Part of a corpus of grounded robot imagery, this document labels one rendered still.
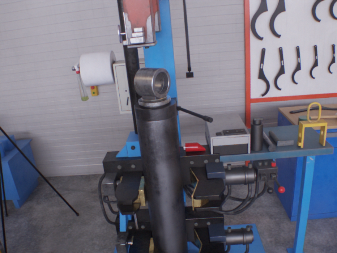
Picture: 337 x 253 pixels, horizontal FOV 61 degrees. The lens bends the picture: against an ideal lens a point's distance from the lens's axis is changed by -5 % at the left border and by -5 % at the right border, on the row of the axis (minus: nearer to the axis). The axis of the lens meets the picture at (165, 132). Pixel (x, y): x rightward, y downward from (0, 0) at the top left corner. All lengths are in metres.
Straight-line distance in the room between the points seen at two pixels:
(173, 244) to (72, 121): 2.45
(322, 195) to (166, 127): 1.92
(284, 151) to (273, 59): 1.86
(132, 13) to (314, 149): 1.34
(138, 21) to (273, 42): 2.52
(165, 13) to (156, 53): 0.24
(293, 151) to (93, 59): 1.56
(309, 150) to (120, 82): 1.42
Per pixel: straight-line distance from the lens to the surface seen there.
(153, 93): 1.45
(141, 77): 1.48
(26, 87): 4.00
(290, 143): 2.01
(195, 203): 1.63
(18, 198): 3.79
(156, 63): 1.89
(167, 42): 1.87
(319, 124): 1.97
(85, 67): 2.39
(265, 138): 2.00
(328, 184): 3.00
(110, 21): 3.54
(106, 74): 2.36
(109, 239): 2.98
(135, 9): 1.25
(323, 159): 2.84
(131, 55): 1.82
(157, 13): 1.62
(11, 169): 3.65
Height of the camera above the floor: 1.89
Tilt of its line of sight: 22 degrees down
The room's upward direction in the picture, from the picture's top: 6 degrees counter-clockwise
